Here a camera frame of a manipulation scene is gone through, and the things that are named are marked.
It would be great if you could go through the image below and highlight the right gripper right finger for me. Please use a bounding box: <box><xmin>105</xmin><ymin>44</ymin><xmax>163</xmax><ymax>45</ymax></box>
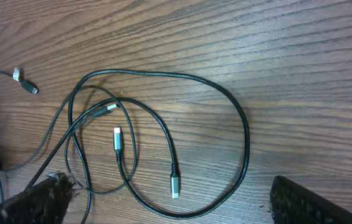
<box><xmin>270</xmin><ymin>175</ymin><xmax>352</xmax><ymax>224</ymax></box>

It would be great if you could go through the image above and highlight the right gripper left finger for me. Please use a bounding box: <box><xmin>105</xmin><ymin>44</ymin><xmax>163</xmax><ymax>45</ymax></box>
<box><xmin>0</xmin><ymin>172</ymin><xmax>75</xmax><ymax>224</ymax></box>

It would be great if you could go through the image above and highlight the black thin USB cable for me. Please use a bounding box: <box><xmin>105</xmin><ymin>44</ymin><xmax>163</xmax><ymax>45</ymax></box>
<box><xmin>0</xmin><ymin>67</ymin><xmax>139</xmax><ymax>196</ymax></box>

